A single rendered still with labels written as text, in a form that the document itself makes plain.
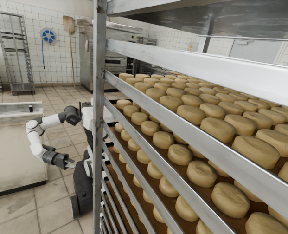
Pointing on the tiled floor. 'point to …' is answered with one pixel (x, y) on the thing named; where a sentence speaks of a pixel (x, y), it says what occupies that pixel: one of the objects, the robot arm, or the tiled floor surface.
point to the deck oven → (121, 35)
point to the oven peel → (68, 26)
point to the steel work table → (156, 70)
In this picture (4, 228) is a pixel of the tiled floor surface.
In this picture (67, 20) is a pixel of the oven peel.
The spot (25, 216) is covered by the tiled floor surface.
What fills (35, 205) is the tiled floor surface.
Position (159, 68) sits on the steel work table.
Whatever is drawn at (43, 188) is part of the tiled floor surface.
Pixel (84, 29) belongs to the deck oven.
